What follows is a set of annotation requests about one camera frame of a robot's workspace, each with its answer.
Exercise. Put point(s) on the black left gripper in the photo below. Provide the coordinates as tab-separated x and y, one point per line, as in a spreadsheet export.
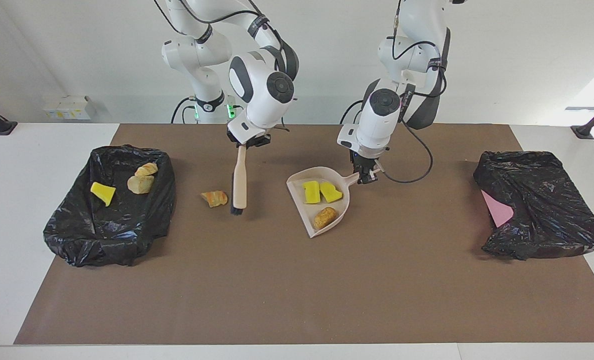
364	161

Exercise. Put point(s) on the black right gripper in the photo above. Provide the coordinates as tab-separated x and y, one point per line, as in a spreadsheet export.
257	140

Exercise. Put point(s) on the beige hand brush black bristles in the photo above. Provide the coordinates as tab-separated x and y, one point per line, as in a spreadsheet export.
239	180

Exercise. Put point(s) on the yellow sponge chunk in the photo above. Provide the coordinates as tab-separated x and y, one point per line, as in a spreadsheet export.
331	192

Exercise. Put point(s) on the pale pink plastic dustpan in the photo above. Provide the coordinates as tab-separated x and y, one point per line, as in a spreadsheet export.
322	175

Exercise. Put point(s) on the yellow notched sponge piece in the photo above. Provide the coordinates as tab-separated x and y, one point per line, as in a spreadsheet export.
311	192

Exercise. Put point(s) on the brown bread roll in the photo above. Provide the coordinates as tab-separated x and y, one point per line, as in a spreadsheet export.
325	218

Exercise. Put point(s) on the striped croissant bread piece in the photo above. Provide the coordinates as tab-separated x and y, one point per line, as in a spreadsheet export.
215	199

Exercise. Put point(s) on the beige foam rock chunk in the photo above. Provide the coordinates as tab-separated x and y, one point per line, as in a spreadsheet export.
146	170
140	185

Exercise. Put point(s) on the yellow sponge wedge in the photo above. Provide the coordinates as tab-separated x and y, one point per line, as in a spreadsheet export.
102	192

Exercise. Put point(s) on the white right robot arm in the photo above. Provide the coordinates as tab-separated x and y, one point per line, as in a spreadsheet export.
262	100

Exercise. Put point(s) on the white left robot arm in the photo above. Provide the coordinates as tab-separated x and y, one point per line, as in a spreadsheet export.
382	120

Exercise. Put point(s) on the pink plastic bin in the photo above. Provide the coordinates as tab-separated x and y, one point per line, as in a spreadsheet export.
497	212

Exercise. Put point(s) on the black plastic trash bag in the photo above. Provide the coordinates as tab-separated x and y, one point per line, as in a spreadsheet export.
547	210
77	235

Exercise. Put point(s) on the brown table mat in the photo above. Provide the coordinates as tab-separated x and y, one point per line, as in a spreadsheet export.
297	300

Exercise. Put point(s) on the white small boxes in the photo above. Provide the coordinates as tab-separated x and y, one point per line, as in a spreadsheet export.
69	107

